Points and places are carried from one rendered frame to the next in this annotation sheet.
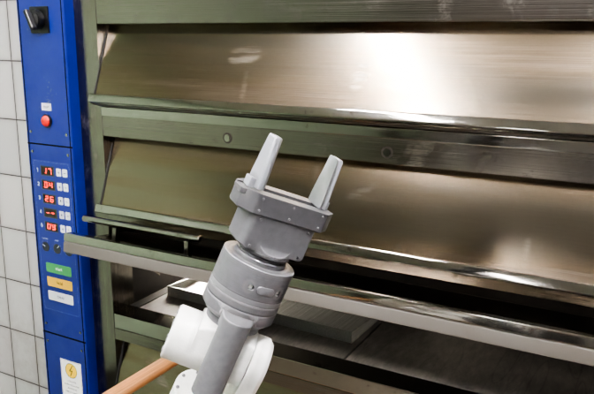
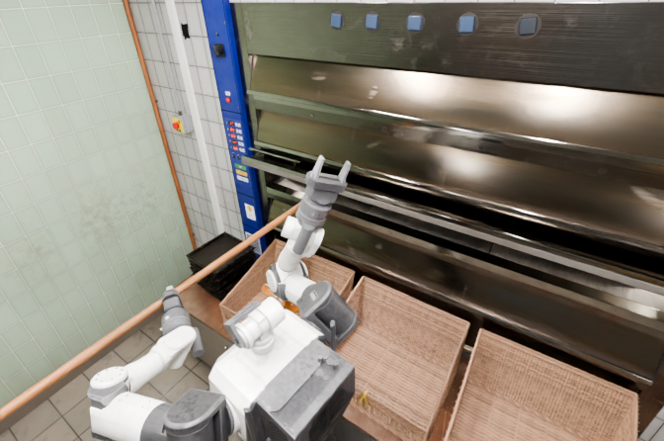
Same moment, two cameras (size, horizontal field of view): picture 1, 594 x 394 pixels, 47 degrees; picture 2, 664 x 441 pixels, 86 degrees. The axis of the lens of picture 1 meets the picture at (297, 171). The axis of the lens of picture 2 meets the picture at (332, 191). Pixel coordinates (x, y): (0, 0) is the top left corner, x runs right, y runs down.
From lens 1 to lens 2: 0.32 m
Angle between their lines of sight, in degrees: 19
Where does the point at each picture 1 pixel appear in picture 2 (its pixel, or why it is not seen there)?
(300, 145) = (345, 122)
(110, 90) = (257, 88)
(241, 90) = (317, 94)
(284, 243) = (326, 197)
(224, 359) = (303, 240)
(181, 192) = (292, 137)
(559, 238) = (458, 174)
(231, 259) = (305, 204)
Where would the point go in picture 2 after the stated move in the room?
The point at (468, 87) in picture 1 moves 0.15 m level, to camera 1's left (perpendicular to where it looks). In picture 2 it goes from (422, 103) to (380, 103)
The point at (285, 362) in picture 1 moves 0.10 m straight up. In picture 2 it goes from (339, 213) to (339, 196)
